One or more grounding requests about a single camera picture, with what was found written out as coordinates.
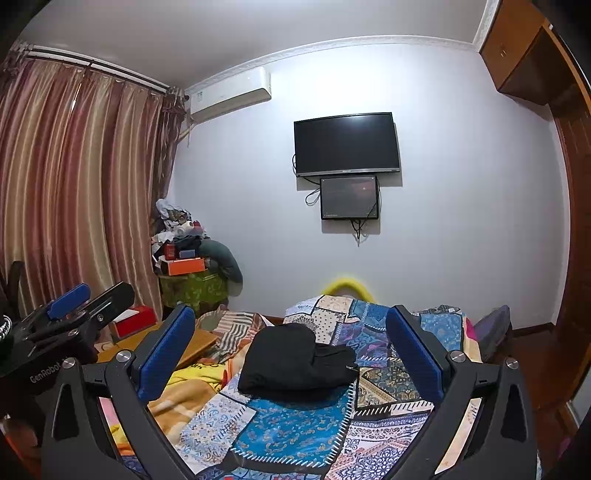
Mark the white curtain rail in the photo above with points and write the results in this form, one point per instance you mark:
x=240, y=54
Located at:
x=106, y=69

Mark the striped brown curtain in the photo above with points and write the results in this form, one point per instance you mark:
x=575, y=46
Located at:
x=78, y=184

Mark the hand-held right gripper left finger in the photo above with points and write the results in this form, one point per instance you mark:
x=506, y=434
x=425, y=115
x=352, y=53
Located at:
x=166, y=350

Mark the grey green cushion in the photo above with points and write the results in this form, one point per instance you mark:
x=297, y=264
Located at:
x=226, y=263

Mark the red box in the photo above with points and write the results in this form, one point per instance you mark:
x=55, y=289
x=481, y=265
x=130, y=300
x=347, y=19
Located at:
x=136, y=321

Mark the grey backpack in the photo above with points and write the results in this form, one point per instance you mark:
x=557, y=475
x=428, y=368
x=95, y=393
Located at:
x=494, y=330

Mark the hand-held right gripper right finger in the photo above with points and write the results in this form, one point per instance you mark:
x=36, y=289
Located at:
x=415, y=353

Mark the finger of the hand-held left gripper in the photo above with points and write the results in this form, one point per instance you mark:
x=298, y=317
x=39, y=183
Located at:
x=69, y=297
x=113, y=300

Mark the person's left forearm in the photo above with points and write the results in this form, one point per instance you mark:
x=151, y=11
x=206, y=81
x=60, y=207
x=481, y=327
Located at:
x=18, y=445

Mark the wooden overhead cabinet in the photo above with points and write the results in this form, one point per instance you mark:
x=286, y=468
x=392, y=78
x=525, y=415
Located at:
x=517, y=46

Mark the white air conditioner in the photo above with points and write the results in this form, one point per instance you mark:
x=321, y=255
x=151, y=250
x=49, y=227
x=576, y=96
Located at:
x=228, y=94

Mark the pile of clothes and clutter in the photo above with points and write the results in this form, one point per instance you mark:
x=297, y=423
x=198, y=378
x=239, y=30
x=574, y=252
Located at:
x=175, y=226

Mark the orange box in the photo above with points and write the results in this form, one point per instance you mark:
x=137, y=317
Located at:
x=187, y=266

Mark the black hooded jacket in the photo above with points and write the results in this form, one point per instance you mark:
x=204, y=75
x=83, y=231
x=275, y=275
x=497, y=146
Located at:
x=286, y=360

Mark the blue patchwork blanket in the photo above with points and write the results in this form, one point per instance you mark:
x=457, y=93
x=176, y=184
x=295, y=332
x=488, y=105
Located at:
x=286, y=424

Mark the small black monitor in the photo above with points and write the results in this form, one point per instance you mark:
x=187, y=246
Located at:
x=348, y=197

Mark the black wall television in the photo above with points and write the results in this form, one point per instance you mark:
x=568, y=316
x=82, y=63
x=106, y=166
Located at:
x=346, y=143

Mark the small wooden table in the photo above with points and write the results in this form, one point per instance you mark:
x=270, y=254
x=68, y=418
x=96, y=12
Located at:
x=184, y=344

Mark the striped cloth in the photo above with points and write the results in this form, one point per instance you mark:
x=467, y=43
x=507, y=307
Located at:
x=231, y=332

